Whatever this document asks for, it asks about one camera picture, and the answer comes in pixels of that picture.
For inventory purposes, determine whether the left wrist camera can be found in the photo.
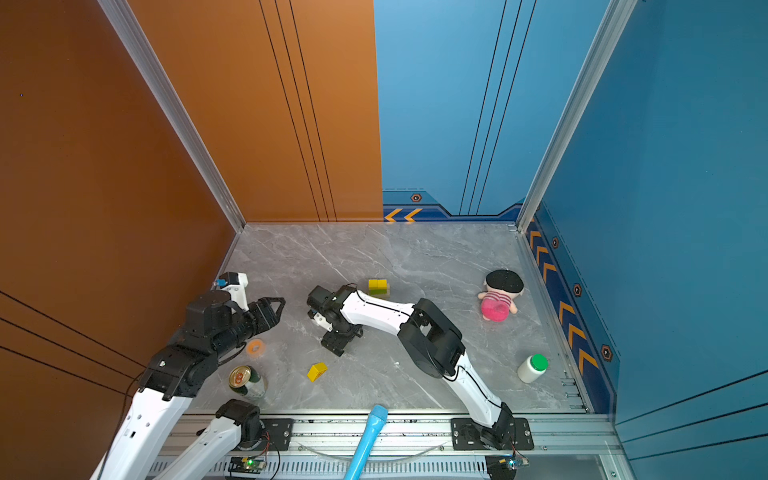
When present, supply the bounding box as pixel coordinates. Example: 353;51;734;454
215;272;249;310

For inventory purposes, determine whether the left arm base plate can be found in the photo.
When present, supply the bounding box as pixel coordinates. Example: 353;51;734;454
236;418;294;453

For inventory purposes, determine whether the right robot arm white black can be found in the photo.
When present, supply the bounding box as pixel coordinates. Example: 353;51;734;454
307;285;514;450

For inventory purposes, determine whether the metal tin can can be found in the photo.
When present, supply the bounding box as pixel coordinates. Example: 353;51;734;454
228;365;267;402

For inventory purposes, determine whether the cyan tube pole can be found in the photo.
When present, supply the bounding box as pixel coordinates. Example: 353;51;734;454
344;405;388;480

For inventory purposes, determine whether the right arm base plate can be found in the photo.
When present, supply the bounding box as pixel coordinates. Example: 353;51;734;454
450;418;535;451

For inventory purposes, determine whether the small yellow cube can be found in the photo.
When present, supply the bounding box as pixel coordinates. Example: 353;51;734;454
368;279;389;290

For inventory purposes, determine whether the left circuit board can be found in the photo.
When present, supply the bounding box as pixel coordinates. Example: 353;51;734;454
226;456;268;478

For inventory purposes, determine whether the white bottle green cap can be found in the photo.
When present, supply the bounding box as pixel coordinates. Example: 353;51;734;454
517;354;549;384

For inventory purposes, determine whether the small orange cup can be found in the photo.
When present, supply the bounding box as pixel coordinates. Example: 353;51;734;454
245;338;266;359

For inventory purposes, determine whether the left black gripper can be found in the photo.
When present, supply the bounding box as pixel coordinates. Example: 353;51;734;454
215;294;286;361

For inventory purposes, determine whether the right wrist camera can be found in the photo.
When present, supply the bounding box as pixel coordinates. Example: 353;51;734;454
308;309;333;331

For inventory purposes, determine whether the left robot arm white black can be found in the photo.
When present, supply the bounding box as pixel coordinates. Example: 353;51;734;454
92;290;286;479

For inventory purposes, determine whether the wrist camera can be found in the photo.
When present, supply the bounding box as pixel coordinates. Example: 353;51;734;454
308;309;333;331
215;272;249;310

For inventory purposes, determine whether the yellow block near front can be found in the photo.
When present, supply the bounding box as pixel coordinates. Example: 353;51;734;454
307;362;328;383

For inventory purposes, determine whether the plush doll pink black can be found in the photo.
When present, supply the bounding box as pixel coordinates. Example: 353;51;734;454
477;269;525;322

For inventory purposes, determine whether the aluminium front rail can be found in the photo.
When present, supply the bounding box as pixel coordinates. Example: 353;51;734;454
107;410;637;480

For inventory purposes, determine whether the right circuit board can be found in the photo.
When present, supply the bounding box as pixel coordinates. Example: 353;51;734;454
485;455;530;480

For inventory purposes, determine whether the circuit board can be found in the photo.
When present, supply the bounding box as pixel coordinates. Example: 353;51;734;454
485;455;530;480
226;456;268;478

